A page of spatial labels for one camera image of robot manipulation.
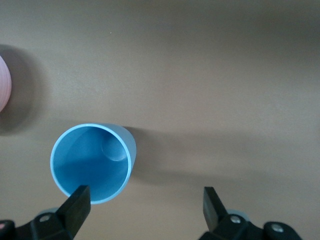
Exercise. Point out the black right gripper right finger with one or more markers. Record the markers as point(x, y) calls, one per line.
point(212, 210)

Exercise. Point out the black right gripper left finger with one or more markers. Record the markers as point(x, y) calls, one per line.
point(75, 210)

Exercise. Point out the short blue cup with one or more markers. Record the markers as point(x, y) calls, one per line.
point(90, 172)

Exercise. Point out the pink bowl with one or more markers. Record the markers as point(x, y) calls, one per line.
point(5, 82)

